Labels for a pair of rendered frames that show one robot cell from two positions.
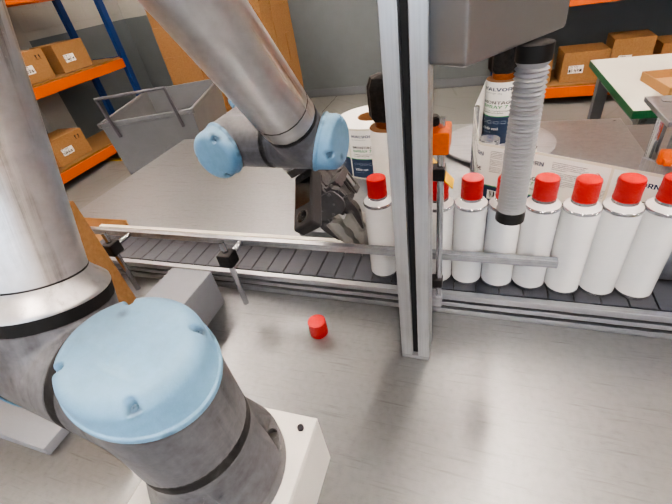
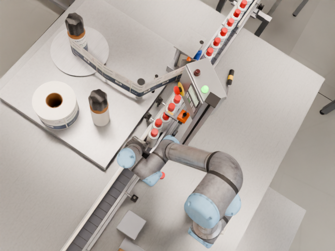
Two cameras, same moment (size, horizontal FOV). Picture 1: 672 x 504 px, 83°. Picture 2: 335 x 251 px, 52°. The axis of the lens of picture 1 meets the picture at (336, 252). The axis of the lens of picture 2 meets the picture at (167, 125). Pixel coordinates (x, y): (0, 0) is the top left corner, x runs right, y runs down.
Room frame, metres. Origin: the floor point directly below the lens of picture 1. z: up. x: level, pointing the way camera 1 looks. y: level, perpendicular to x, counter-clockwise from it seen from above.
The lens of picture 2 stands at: (0.65, 0.40, 2.59)
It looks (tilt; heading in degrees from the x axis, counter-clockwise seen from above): 70 degrees down; 257
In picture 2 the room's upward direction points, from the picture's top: 23 degrees clockwise
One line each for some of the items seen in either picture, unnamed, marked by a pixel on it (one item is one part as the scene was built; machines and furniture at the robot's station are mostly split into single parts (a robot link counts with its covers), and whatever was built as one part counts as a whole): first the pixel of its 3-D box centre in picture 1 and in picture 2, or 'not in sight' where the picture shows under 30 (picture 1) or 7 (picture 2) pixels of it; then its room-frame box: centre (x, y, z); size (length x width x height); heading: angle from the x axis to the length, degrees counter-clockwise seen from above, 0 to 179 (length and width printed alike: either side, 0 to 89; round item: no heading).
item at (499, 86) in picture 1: (502, 90); (77, 35); (1.04, -0.53, 1.04); 0.09 x 0.09 x 0.29
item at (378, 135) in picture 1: (389, 141); (99, 108); (0.85, -0.17, 1.03); 0.09 x 0.09 x 0.30
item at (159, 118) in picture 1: (181, 142); not in sight; (2.91, 0.99, 0.48); 0.89 x 0.63 x 0.96; 176
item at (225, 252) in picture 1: (239, 267); (129, 197); (0.63, 0.20, 0.91); 0.07 x 0.03 x 0.17; 156
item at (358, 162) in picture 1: (373, 140); (56, 105); (1.07, -0.17, 0.95); 0.20 x 0.20 x 0.14
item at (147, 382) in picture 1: (155, 385); (224, 203); (0.22, 0.18, 1.10); 0.13 x 0.12 x 0.14; 60
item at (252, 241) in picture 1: (257, 241); (128, 185); (0.65, 0.15, 0.95); 1.07 x 0.01 x 0.01; 66
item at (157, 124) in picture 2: not in sight; (156, 128); (0.56, -0.14, 0.98); 0.05 x 0.05 x 0.20
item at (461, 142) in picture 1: (496, 142); (80, 50); (1.04, -0.53, 0.89); 0.31 x 0.31 x 0.01
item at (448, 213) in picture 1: (437, 230); (164, 121); (0.53, -0.18, 0.98); 0.05 x 0.05 x 0.20
